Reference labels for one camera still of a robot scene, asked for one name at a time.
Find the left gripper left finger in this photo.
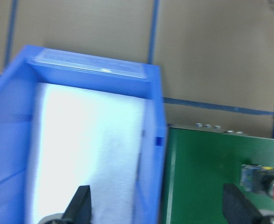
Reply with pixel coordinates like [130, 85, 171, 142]
[62, 185, 92, 224]

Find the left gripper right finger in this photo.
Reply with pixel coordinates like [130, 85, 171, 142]
[222, 183, 263, 224]

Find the red push button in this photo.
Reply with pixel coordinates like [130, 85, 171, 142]
[240, 164, 274, 200]

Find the green conveyor belt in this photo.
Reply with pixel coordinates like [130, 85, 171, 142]
[160, 125, 274, 224]

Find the white foam pad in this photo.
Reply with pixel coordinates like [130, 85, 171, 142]
[25, 83, 146, 224]

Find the blue source bin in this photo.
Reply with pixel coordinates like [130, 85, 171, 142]
[0, 45, 167, 224]

